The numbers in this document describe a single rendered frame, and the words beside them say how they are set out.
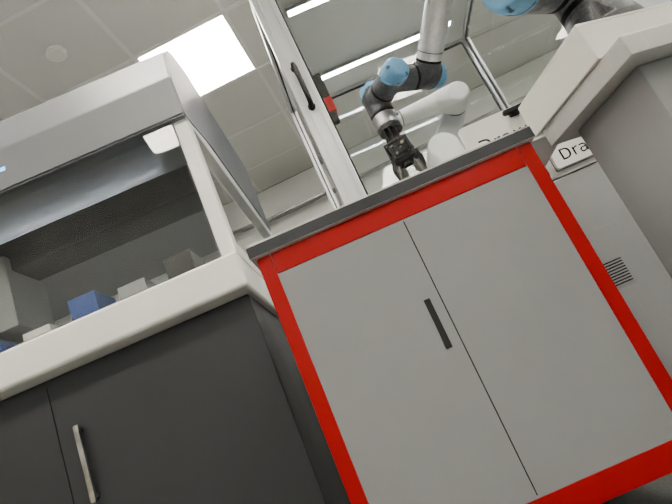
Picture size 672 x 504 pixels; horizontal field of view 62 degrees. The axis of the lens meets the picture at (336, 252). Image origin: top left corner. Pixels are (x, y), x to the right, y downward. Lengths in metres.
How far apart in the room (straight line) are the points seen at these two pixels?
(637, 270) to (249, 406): 1.16
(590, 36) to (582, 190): 0.78
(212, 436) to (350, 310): 0.62
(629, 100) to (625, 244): 0.75
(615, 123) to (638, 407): 0.52
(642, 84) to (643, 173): 0.16
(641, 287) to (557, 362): 0.76
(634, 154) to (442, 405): 0.58
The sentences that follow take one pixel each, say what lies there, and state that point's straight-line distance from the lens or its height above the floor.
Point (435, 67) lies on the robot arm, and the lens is 1.70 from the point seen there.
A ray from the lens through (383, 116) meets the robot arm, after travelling 1.67.
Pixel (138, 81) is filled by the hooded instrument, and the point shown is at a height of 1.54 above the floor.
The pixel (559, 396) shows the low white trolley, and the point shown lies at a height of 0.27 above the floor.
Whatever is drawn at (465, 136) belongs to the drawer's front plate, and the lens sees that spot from 1.48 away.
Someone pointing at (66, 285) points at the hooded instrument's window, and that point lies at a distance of 1.70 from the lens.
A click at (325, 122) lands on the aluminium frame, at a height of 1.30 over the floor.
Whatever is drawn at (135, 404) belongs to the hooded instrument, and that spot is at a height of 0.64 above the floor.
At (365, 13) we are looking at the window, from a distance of 2.15.
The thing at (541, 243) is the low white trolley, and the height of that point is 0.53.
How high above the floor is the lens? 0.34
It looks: 18 degrees up
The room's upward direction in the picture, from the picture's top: 24 degrees counter-clockwise
